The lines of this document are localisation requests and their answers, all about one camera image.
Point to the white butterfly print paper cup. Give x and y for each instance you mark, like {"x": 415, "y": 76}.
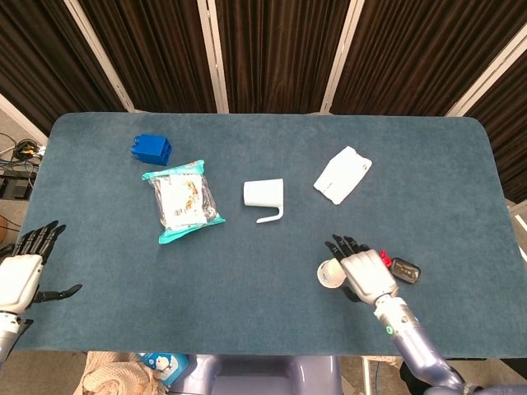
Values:
{"x": 329, "y": 273}

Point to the black box on floor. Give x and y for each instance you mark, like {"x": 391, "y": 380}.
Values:
{"x": 16, "y": 186}

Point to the black key fob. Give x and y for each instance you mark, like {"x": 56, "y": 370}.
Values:
{"x": 405, "y": 271}

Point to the brown curtain panel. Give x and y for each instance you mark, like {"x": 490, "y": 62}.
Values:
{"x": 37, "y": 53}
{"x": 416, "y": 53}
{"x": 506, "y": 140}
{"x": 280, "y": 53}
{"x": 152, "y": 53}

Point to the white flat pouch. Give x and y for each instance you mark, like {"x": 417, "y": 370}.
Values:
{"x": 341, "y": 175}

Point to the teal edged clear snack bag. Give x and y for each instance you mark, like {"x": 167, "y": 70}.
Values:
{"x": 185, "y": 197}

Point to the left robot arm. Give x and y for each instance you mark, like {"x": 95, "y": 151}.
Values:
{"x": 8, "y": 333}

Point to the blue plastic building block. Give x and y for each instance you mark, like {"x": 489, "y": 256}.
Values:
{"x": 150, "y": 148}

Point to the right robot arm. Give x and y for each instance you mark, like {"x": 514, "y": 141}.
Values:
{"x": 411, "y": 337}

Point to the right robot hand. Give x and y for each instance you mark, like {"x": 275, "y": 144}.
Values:
{"x": 368, "y": 273}

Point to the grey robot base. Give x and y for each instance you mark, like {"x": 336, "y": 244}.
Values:
{"x": 263, "y": 374}

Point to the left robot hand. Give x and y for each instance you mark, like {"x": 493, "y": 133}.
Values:
{"x": 20, "y": 280}

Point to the blue and white packet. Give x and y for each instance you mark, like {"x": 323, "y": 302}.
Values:
{"x": 164, "y": 364}

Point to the white partition post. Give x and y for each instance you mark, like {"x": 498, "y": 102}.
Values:
{"x": 490, "y": 70}
{"x": 99, "y": 53}
{"x": 213, "y": 53}
{"x": 20, "y": 117}
{"x": 341, "y": 53}

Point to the beige knitted cloth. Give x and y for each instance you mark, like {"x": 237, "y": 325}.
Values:
{"x": 111, "y": 378}

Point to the blue grey table cloth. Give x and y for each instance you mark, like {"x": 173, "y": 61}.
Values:
{"x": 255, "y": 296}

